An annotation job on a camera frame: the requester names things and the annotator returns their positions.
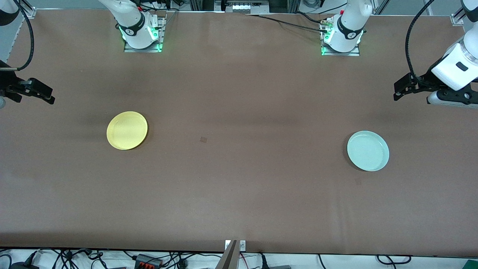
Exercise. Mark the black and orange power strip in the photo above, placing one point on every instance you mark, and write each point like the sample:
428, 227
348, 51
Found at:
147, 260

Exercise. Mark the yellow round plate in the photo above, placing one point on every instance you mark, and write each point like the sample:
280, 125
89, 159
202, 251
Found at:
127, 130

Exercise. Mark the pale green round plate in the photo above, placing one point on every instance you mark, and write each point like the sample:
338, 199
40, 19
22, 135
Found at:
368, 151

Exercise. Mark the black plug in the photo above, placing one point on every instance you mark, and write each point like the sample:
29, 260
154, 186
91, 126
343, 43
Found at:
263, 262

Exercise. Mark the grey metal post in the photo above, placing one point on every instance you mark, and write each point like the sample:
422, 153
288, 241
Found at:
228, 257

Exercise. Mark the green box corner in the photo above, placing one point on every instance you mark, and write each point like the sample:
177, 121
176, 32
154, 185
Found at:
471, 264

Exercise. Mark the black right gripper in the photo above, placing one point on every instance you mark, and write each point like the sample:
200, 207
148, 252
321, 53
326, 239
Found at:
6, 82

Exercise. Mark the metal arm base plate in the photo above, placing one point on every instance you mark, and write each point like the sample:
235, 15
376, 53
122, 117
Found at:
341, 54
143, 50

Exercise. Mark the aluminium frame corner bracket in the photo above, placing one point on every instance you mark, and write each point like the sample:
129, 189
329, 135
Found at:
457, 18
28, 11

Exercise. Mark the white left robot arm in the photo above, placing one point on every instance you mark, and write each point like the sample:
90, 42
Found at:
349, 22

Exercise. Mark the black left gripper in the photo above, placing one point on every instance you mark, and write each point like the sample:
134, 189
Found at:
425, 81

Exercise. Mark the aluminium rack with white device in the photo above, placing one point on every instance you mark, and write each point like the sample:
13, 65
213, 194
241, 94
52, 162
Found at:
241, 7

